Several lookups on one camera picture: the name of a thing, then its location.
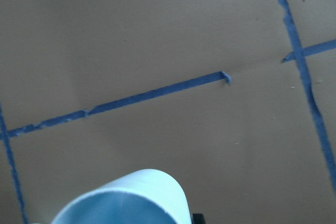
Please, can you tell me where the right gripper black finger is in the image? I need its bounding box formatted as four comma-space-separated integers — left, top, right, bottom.
192, 214, 205, 224

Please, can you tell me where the light blue cup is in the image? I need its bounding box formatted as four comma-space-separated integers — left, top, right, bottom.
52, 169, 192, 223

